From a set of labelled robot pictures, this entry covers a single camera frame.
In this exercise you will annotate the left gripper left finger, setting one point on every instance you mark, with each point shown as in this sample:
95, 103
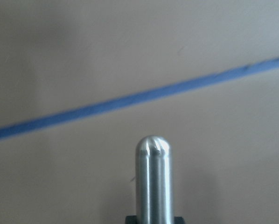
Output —
132, 219

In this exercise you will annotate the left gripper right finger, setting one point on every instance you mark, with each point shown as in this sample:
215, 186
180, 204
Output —
179, 220

